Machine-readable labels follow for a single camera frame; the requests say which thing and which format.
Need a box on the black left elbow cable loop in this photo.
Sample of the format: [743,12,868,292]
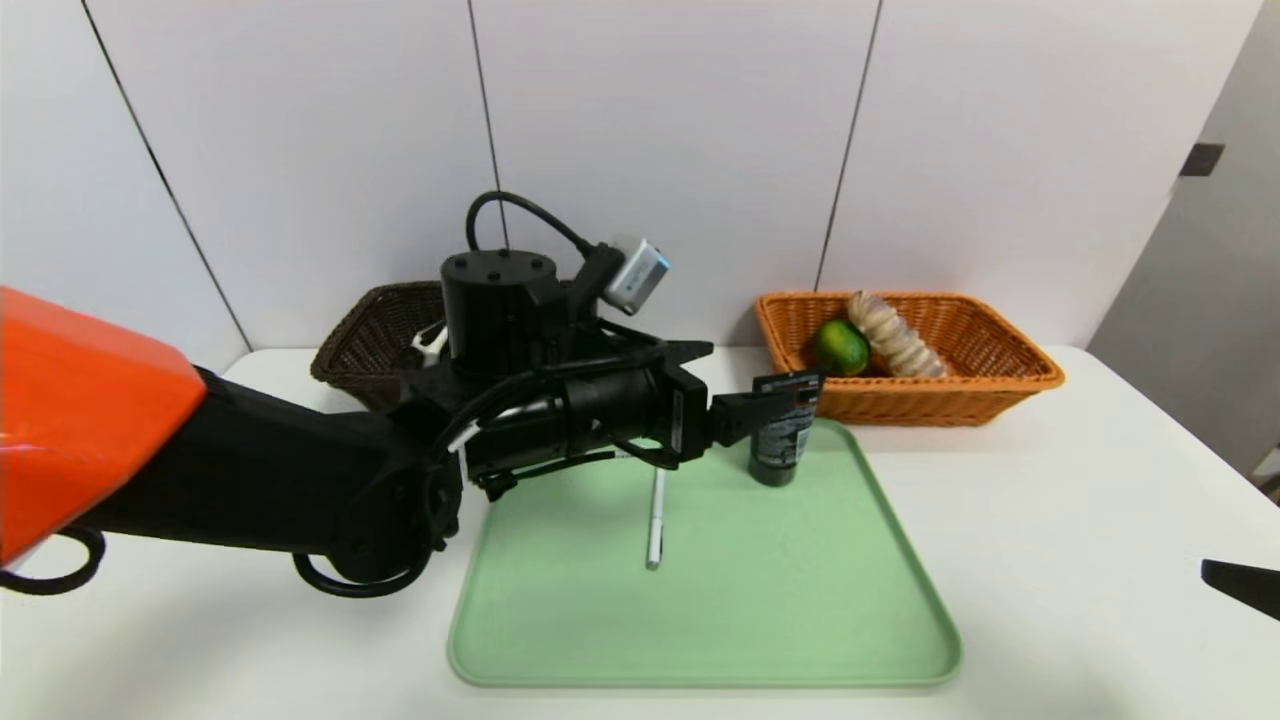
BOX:
[293,540,441,599]

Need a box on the black left camera cable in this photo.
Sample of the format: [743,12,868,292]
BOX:
[466,190,601,263]

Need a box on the light green plastic tray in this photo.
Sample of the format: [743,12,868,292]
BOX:
[448,418,965,689]

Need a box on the orange wicker basket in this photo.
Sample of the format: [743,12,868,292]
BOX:
[755,290,1067,428]

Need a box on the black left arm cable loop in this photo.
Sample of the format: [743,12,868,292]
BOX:
[0,525,106,597]

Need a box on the black squeeze tube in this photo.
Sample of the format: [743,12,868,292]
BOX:
[750,370,827,488]

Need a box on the white pen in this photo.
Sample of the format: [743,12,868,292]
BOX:
[646,468,669,571]

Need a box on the green lime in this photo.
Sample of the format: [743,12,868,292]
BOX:
[812,318,871,378]

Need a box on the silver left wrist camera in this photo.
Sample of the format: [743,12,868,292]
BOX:
[603,236,673,315]

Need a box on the dark brown wicker basket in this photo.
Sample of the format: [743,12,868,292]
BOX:
[310,281,451,413]

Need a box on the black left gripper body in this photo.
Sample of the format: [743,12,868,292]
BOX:
[563,361,711,471]

